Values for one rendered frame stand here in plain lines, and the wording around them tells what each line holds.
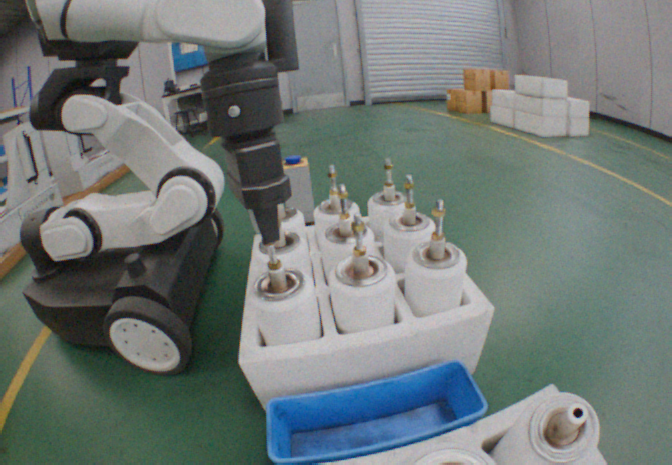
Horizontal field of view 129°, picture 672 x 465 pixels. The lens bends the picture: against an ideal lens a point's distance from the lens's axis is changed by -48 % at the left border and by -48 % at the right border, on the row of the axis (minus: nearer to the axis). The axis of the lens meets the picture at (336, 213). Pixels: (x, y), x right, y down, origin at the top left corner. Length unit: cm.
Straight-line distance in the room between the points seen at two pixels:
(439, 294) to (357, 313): 12
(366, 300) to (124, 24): 45
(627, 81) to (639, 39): 78
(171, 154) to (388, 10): 542
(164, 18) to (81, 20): 12
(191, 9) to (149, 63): 572
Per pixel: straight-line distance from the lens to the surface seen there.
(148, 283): 65
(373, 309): 43
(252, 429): 60
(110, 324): 68
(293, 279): 44
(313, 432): 56
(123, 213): 80
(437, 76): 610
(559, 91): 311
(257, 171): 33
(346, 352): 44
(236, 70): 32
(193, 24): 31
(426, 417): 57
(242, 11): 31
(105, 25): 38
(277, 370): 46
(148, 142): 71
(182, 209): 68
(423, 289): 46
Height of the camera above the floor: 51
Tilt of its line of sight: 25 degrees down
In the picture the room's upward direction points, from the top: 6 degrees counter-clockwise
